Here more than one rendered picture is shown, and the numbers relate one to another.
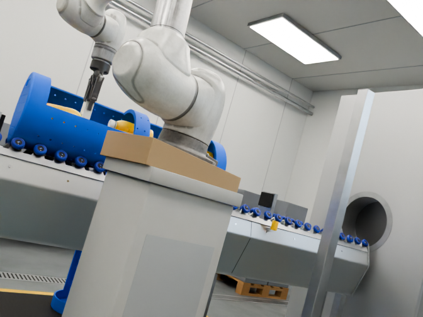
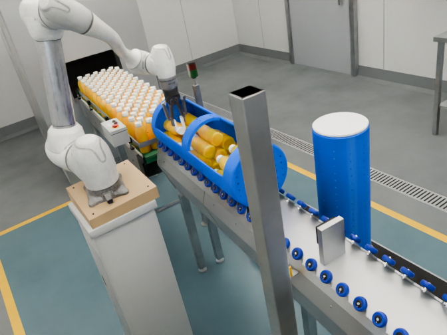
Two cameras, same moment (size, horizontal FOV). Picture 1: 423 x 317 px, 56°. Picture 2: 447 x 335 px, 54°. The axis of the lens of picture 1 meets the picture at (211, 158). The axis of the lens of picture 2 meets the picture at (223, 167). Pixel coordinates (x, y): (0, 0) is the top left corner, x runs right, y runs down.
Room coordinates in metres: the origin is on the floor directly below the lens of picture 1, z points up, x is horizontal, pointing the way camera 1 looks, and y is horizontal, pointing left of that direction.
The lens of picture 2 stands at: (1.99, -1.56, 2.02)
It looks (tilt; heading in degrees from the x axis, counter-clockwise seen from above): 29 degrees down; 97
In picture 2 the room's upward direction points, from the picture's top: 11 degrees counter-clockwise
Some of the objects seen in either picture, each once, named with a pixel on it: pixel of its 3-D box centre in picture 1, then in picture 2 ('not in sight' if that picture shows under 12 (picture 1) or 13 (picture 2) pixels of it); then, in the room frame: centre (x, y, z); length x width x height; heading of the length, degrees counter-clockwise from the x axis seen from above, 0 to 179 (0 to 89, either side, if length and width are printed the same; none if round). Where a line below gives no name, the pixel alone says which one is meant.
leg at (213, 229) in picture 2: not in sight; (211, 224); (1.54, 0.76, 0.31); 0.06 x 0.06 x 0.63; 32
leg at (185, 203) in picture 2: not in sight; (193, 234); (1.42, 0.68, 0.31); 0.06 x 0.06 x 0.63; 32
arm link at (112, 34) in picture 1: (109, 28); (161, 60); (1.52, 0.53, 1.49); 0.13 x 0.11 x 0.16; 146
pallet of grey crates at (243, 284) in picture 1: (245, 237); not in sight; (5.41, -0.72, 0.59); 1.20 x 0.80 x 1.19; 36
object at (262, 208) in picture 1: (265, 205); (330, 239); (2.15, -0.35, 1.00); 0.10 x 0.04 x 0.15; 32
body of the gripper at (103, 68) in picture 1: (97, 73); (171, 96); (1.53, 0.52, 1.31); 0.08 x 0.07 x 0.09; 32
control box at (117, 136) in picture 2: not in sight; (115, 131); (1.09, 0.80, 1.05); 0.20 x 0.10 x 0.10; 122
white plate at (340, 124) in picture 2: not in sight; (340, 123); (2.35, 0.50, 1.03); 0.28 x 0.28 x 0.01
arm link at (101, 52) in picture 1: (103, 55); (168, 82); (1.53, 0.52, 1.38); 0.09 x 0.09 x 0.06
